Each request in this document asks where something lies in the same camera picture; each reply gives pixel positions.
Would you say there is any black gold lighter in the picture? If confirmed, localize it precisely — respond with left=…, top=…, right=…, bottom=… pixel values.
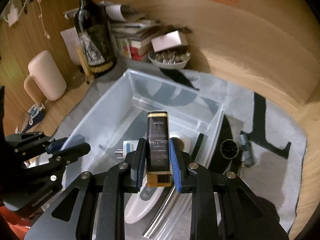
left=146, top=111, right=171, bottom=187

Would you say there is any black small stick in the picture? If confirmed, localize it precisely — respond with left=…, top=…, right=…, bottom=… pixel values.
left=191, top=133, right=204, bottom=163

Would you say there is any white power plug adapter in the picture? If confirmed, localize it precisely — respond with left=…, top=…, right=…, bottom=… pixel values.
left=115, top=140, right=138, bottom=160

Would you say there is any white facial massager device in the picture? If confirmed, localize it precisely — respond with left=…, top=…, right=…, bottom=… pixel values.
left=124, top=132, right=191, bottom=224

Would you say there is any silver metal bar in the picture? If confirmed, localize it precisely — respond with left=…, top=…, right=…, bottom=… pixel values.
left=143, top=186, right=179, bottom=239

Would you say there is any clear plastic storage box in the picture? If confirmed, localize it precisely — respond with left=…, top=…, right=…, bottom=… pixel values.
left=58, top=68, right=225, bottom=240

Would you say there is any black cylindrical lens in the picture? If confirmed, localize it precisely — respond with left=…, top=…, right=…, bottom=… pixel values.
left=220, top=139, right=240, bottom=160

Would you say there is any orange sleeve forearm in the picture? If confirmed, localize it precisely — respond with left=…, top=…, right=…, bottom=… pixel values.
left=1, top=206, right=31, bottom=239

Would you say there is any blue cartoon sticker card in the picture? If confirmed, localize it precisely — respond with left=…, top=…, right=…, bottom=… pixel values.
left=15, top=104, right=46, bottom=134

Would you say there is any pink mug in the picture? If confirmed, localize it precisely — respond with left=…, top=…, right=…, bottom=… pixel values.
left=23, top=50, right=67, bottom=106

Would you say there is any grey mat with black pattern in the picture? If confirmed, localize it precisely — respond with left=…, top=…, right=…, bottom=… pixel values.
left=55, top=61, right=306, bottom=239

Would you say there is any gold lip balm tube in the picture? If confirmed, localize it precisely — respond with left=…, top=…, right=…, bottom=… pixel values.
left=76, top=47, right=92, bottom=77

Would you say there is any white bowl of marbles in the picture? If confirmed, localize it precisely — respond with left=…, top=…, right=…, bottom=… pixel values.
left=148, top=50, right=191, bottom=70

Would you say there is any white handwritten note paper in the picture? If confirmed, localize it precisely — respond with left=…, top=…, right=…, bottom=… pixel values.
left=60, top=27, right=81, bottom=66

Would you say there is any white card box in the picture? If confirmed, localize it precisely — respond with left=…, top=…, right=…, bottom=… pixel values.
left=151, top=30, right=188, bottom=52

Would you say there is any dark wine bottle elephant label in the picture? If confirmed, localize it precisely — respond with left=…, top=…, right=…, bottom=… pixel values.
left=74, top=0, right=117, bottom=78

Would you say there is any stack of books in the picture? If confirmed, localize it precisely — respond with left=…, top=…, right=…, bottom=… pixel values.
left=105, top=4, right=166, bottom=61

